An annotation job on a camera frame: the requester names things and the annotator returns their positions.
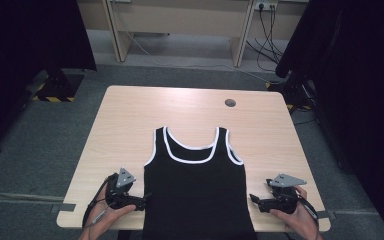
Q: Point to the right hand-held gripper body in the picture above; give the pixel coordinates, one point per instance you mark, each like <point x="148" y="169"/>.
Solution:
<point x="285" y="200"/>

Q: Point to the black stand base hazard tape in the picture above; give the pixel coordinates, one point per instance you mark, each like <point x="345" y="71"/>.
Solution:
<point x="58" y="88"/>
<point x="295" y="93"/>

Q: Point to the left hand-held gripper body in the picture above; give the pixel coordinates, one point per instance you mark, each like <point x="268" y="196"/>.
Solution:
<point x="125" y="180"/>

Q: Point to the person's left hand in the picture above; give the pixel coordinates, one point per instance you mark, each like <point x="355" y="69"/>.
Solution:
<point x="108" y="216"/>

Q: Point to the grey tape strip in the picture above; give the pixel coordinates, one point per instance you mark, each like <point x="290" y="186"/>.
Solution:
<point x="325" y="214"/>
<point x="63" y="207"/>

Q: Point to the grey round table grommet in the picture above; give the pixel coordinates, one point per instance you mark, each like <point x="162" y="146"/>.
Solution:
<point x="230" y="102"/>

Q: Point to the person's right hand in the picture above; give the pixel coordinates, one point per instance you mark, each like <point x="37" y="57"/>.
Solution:
<point x="301" y="220"/>

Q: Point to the black tank top white trim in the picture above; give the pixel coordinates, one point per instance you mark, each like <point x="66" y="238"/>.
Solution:
<point x="196" y="200"/>

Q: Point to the black curtain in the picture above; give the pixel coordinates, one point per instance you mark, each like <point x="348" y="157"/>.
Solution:
<point x="363" y="83"/>
<point x="20" y="50"/>

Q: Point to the white wall power socket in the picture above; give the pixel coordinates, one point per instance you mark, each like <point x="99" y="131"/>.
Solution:
<point x="265" y="4"/>

